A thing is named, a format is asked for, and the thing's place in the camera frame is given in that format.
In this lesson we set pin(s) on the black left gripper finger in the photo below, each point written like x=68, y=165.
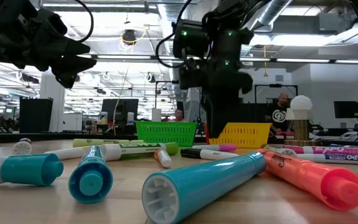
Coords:
x=75, y=49
x=76, y=65

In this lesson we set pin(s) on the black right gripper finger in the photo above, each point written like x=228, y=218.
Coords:
x=207, y=112
x=219, y=115

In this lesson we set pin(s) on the thin pink capped marker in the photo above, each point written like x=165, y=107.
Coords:
x=225, y=147

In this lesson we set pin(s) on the thin black capped marker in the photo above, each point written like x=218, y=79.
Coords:
x=210, y=154

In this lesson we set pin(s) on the thin orange capped marker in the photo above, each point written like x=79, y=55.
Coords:
x=165, y=159

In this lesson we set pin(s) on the light green Sharpie highlighter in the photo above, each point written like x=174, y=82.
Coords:
x=104, y=142

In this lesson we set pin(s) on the thin purple Expo marker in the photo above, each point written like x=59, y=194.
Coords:
x=346, y=158

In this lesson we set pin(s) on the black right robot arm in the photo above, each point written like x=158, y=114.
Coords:
x=225, y=43

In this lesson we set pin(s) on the person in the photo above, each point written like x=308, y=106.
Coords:
x=179, y=115
x=278, y=116

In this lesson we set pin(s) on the wide black partition panel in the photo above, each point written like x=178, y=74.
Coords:
x=253, y=113

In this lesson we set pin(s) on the yellow plastic basket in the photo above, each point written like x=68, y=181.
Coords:
x=247, y=135

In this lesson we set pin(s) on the green plastic basket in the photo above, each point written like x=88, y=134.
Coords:
x=166, y=133

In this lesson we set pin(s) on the white pillar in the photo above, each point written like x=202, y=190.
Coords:
x=53, y=105

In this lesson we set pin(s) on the long overhead light bar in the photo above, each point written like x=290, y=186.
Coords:
x=126, y=57

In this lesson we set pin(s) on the white paper towel roll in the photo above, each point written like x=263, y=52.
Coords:
x=156, y=115

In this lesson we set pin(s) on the white cabinet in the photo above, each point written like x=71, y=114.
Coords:
x=72, y=123

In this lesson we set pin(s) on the white yellow wipes canister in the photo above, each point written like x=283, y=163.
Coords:
x=103, y=118

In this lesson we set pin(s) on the black computer monitor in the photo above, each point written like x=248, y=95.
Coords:
x=120, y=110

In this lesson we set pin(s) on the light blue highlighter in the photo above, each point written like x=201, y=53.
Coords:
x=91, y=183
x=204, y=183

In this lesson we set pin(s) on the white bulb lamp wooden base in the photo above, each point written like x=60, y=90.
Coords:
x=301, y=107

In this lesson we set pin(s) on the thick light green Expo marker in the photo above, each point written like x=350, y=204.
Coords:
x=135, y=151

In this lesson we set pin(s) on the thick red Expo marker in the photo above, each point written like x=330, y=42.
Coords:
x=22, y=147

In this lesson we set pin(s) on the thick teal Expo marker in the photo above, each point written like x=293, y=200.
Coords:
x=26, y=169

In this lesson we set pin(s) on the orange Sharpie highlighter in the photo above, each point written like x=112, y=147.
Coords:
x=315, y=180

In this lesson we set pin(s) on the thick magenta Expo marker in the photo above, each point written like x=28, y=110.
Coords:
x=337, y=150

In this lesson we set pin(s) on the black flat monitor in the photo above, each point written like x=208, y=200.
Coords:
x=346, y=109

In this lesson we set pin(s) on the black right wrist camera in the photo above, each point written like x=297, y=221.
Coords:
x=190, y=74

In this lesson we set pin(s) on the black metal rig frame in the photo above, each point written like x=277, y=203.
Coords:
x=166, y=82
x=275, y=85

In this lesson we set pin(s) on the grey wall vent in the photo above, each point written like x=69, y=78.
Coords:
x=279, y=78

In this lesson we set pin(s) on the black ceiling camera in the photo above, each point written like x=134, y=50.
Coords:
x=129, y=37

